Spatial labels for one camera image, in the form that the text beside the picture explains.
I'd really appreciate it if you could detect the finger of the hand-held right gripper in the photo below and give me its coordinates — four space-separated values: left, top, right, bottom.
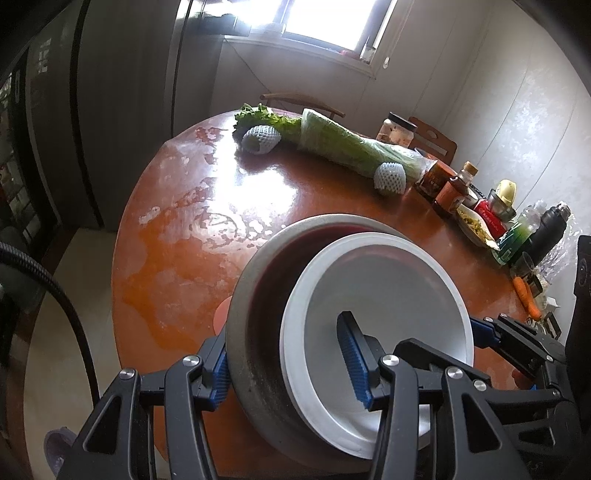
397 338 578 407
470 314 568 376

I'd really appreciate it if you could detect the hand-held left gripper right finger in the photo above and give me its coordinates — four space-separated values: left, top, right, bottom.
337 312 522 480

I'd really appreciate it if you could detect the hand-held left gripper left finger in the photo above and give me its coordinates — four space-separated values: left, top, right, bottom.
60 339 232 480

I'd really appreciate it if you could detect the red plastic bowl with handles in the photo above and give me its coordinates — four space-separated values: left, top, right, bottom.
213 298 232 335

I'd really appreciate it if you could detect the large steel bowl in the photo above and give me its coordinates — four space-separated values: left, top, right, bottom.
226 213 467 462

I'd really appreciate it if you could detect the orange carrot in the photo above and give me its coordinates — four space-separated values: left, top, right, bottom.
512 276 542 319

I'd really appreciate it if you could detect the clear plastic bag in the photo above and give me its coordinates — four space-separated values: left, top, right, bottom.
538 217 580 282

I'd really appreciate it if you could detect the black thermos flask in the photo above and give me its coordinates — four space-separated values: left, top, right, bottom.
522 203 572 264

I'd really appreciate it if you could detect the green liquid plastic bottle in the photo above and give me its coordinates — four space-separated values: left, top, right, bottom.
492 202 548 265

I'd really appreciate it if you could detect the white dish with food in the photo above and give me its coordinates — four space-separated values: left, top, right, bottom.
455 205 502 250

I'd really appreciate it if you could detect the red tissue box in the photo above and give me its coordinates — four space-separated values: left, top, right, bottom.
475 199 513 238

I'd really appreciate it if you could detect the small steel bowl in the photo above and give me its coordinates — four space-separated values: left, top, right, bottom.
489 194 518 222

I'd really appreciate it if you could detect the brown sauce bottle orange cap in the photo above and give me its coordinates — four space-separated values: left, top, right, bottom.
434 161 478 217

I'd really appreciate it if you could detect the yellow plastic cup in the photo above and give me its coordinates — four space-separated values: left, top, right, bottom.
495 179 518 204

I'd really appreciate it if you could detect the chili sauce jar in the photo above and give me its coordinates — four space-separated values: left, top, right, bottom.
416 159 455 201

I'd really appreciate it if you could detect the fruit in white foam net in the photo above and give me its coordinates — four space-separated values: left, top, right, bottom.
241 124 281 154
373 161 408 193

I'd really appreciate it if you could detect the grey slipper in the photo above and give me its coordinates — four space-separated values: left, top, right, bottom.
44 427 77 467

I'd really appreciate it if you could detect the celery in plastic bag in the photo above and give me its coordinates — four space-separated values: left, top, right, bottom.
233 104 437 178

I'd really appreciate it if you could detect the white jar with black lid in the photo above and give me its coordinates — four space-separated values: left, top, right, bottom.
376 112 417 148

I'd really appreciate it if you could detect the wooden chair with curved back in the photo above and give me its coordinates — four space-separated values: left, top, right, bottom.
259 92 346 118

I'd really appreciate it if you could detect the grey refrigerator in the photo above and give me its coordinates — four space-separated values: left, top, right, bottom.
0 0 232 232

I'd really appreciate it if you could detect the bright window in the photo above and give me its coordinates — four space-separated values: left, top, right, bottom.
222 0 398 51

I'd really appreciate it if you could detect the black braided cable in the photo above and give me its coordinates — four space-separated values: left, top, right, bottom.
0 240 100 402

